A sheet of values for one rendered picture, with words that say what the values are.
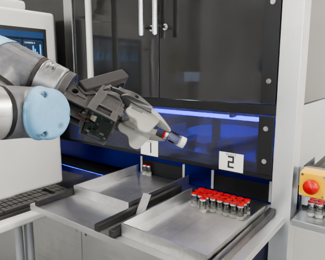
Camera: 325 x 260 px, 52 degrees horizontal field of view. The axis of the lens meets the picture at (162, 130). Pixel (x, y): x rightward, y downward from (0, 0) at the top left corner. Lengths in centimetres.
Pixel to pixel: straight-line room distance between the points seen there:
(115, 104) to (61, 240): 137
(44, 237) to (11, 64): 150
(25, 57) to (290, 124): 71
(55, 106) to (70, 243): 140
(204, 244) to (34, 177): 89
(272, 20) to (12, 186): 115
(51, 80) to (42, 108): 14
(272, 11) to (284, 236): 66
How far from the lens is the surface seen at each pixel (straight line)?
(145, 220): 100
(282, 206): 109
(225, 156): 111
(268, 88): 103
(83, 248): 177
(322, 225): 109
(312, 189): 100
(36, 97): 48
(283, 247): 114
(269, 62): 103
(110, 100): 61
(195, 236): 93
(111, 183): 133
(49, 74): 62
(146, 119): 61
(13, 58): 64
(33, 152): 153
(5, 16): 147
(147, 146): 129
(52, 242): 198
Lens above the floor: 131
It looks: 10 degrees down
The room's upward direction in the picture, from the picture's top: straight up
